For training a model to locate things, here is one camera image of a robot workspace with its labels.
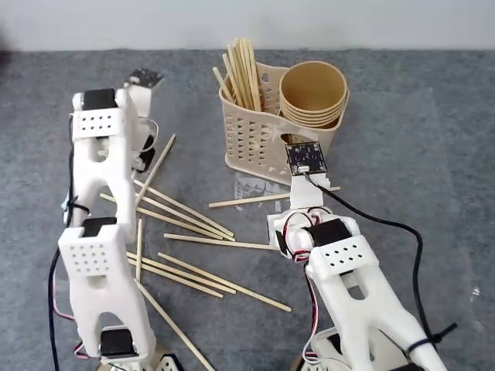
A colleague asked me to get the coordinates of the beige plastic basket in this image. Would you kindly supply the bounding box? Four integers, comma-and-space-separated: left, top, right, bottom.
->
218, 61, 351, 187

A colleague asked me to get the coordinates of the wooden chopstick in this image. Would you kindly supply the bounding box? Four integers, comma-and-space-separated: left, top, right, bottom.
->
247, 38, 265, 112
236, 37, 258, 111
132, 179, 236, 237
231, 41, 254, 111
143, 195, 236, 243
134, 133, 177, 206
135, 218, 144, 280
163, 233, 280, 251
134, 278, 217, 371
241, 37, 261, 112
126, 259, 225, 299
222, 53, 245, 107
212, 66, 236, 104
157, 252, 292, 313
227, 44, 250, 109
126, 251, 237, 295
99, 192, 225, 240
208, 186, 342, 209

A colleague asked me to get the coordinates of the brown paper cup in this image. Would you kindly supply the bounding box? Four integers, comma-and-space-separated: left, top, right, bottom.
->
278, 61, 349, 116
282, 112, 343, 130
281, 108, 345, 127
279, 104, 347, 124
278, 98, 348, 120

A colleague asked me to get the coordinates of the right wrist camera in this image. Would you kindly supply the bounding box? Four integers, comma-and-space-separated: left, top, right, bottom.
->
285, 141, 329, 177

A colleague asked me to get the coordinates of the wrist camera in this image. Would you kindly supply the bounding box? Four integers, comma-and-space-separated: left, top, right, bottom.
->
285, 141, 329, 177
124, 67, 165, 90

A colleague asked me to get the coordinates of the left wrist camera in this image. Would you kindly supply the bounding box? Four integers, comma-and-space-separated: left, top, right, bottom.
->
124, 67, 165, 90

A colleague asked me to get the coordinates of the black cable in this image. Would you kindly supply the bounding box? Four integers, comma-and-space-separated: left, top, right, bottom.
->
302, 168, 459, 351
46, 114, 90, 371

